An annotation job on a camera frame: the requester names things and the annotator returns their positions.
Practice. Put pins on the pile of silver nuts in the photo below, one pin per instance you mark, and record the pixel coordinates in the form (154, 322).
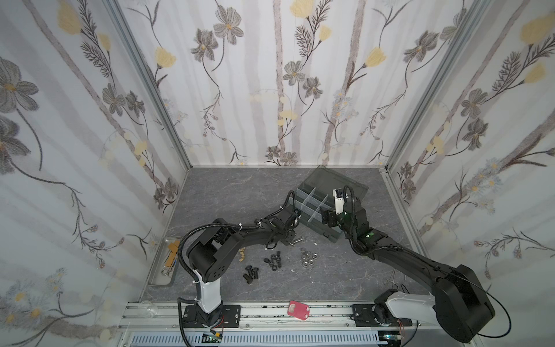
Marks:
(308, 259)

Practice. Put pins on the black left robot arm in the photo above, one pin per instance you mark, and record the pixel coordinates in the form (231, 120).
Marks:
(207, 251)

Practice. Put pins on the metal tray with tools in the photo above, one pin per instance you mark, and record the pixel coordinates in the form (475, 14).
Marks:
(162, 272)

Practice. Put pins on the pile of black nuts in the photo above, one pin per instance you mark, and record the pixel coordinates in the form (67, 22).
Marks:
(274, 261)

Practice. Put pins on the pink plastic card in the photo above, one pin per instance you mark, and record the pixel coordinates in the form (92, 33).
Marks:
(298, 310)

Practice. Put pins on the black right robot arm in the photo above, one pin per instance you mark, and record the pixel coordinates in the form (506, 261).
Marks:
(456, 300)

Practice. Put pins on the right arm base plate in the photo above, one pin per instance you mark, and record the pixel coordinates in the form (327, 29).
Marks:
(376, 315)

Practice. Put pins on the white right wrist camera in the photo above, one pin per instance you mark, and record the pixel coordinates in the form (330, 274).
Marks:
(339, 198)

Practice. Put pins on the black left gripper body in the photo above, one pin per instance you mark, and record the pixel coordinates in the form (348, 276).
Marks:
(287, 237)

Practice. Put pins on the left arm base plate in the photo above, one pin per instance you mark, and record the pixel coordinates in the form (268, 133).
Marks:
(224, 316)

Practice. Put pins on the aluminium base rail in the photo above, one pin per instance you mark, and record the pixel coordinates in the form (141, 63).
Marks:
(254, 316)

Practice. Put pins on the clear compartment organizer box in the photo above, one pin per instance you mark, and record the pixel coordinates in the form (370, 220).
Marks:
(315, 194)

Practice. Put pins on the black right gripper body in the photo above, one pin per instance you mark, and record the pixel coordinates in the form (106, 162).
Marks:
(332, 216)

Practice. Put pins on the pile of black screws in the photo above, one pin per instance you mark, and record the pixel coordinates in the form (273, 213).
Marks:
(252, 274)

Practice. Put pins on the white ribbed cable duct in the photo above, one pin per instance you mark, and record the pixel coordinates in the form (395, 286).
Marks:
(262, 338)

